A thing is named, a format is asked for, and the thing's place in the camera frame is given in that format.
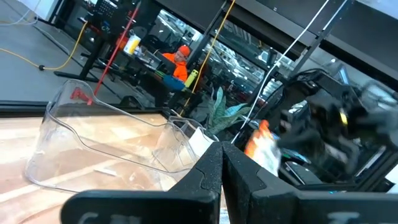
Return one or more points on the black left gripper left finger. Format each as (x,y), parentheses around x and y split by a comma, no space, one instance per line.
(186,205)

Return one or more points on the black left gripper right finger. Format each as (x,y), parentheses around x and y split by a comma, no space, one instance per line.
(264,205)

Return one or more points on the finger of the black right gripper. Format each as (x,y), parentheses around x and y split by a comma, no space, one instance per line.
(297,141)

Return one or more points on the orange Maruchan ramen packet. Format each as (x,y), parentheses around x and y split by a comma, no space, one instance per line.
(262,149)

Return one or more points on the black flat device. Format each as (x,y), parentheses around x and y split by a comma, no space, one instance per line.
(303,172)

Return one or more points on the snake plant in white pot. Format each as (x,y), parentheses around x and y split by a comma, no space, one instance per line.
(222,112)

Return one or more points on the blue bag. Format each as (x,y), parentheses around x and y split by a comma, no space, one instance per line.
(173,83)

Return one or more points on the yellow-green bottle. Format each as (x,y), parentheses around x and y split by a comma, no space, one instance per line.
(191,78)

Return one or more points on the person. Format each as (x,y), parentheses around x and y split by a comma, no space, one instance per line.
(180,67)

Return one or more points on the red stand with pole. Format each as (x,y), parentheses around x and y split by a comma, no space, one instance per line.
(115,53)

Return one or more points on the white and yellow container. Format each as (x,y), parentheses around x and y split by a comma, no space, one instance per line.
(132,45)

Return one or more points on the black desk leg frame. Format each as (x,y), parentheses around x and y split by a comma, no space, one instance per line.
(90,59)

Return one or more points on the black aluminium rig frame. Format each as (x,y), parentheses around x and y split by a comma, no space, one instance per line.
(18,107)

